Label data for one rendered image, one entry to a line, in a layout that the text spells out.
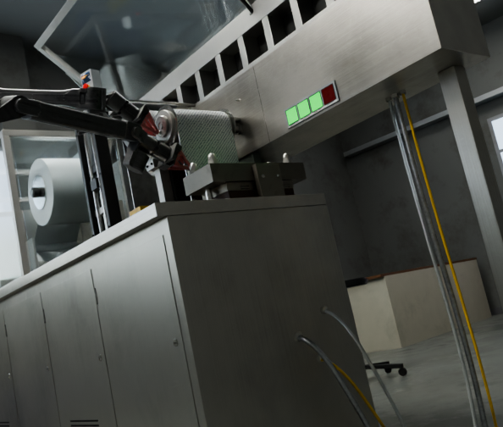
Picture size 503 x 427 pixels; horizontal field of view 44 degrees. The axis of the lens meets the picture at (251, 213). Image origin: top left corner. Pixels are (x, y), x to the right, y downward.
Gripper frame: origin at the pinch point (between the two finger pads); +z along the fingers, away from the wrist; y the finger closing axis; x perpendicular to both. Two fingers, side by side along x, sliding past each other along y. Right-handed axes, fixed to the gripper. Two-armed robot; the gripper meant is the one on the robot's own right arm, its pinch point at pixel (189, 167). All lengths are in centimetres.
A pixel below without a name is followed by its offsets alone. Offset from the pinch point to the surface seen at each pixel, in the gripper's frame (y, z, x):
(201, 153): 0.3, 2.7, 7.2
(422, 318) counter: -225, 391, 118
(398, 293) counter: -221, 350, 129
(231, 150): 0.3, 13.9, 15.0
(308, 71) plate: 35, 16, 34
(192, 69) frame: -28, 1, 60
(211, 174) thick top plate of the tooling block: 19.6, -1.2, -10.5
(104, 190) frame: -33.2, -14.5, -5.7
